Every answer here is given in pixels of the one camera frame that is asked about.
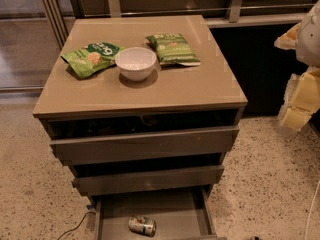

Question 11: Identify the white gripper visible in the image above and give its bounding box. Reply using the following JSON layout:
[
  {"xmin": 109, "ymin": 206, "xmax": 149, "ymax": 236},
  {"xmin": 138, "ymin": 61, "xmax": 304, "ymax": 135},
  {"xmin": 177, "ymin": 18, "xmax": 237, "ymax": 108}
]
[{"xmin": 274, "ymin": 0, "xmax": 320, "ymax": 131}]

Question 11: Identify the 7up soda can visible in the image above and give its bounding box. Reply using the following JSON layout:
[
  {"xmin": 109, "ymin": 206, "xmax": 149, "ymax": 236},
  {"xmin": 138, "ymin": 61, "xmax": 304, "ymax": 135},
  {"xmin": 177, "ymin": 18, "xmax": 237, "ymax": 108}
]
[{"xmin": 128, "ymin": 216, "xmax": 156, "ymax": 237}]

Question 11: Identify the top drawer front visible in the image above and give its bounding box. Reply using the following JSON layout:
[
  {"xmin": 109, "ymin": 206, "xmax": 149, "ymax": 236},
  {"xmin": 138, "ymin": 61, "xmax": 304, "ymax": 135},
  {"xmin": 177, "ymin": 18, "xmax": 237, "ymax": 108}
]
[{"xmin": 50, "ymin": 126, "xmax": 239, "ymax": 165}]

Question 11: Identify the middle drawer front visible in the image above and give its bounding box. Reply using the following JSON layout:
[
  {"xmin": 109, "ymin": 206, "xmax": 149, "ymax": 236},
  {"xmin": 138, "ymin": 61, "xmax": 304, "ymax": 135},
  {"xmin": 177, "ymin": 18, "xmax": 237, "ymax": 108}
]
[{"xmin": 73, "ymin": 165, "xmax": 224, "ymax": 196}]

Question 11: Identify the taupe drawer cabinet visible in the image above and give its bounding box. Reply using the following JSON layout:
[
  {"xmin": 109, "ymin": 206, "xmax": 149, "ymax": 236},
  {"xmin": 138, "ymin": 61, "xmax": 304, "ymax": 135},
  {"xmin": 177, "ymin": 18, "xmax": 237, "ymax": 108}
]
[{"xmin": 32, "ymin": 14, "xmax": 249, "ymax": 240}]

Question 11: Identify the open bottom drawer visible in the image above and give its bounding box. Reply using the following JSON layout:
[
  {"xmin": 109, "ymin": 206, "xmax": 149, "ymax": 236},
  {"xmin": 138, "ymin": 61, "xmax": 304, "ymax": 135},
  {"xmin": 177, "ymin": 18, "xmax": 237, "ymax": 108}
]
[{"xmin": 94, "ymin": 187, "xmax": 227, "ymax": 240}]

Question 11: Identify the right green chip bag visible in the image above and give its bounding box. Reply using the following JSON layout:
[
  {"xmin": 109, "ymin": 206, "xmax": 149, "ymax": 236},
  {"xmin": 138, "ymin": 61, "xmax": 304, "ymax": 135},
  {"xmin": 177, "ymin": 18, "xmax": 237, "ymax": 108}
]
[{"xmin": 146, "ymin": 33, "xmax": 201, "ymax": 66}]

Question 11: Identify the green chip bag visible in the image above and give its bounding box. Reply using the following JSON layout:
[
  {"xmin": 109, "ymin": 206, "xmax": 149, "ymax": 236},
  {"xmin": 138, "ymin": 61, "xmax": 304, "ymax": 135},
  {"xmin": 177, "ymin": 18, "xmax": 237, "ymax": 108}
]
[
  {"xmin": 61, "ymin": 42, "xmax": 123, "ymax": 79},
  {"xmin": 146, "ymin": 33, "xmax": 201, "ymax": 66}
]

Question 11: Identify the white bowl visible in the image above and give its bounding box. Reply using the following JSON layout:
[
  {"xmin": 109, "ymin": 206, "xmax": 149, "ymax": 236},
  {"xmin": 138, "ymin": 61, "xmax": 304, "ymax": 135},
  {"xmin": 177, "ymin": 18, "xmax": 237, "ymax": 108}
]
[{"xmin": 115, "ymin": 47, "xmax": 157, "ymax": 82}]

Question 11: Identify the left green chip bag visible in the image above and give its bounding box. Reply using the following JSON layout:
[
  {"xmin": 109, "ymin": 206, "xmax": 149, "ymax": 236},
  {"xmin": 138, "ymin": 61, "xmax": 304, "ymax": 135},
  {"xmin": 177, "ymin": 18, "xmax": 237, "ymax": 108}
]
[{"xmin": 61, "ymin": 42, "xmax": 123, "ymax": 79}]

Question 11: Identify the white cable at right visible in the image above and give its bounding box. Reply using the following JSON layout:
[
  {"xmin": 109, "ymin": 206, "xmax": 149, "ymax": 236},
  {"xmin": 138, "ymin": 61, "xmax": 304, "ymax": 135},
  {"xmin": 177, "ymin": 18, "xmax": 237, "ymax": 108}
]
[{"xmin": 303, "ymin": 180, "xmax": 320, "ymax": 240}]

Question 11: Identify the metal railing frame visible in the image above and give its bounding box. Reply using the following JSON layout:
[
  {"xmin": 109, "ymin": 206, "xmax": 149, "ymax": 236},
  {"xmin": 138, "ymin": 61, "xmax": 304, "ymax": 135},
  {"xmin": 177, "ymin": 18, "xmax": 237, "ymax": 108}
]
[{"xmin": 41, "ymin": 0, "xmax": 318, "ymax": 45}]

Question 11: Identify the black floor cable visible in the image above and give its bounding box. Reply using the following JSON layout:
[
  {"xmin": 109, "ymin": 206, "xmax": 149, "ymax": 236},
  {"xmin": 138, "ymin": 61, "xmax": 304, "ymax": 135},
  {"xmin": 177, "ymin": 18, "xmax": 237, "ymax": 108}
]
[{"xmin": 56, "ymin": 211, "xmax": 97, "ymax": 240}]

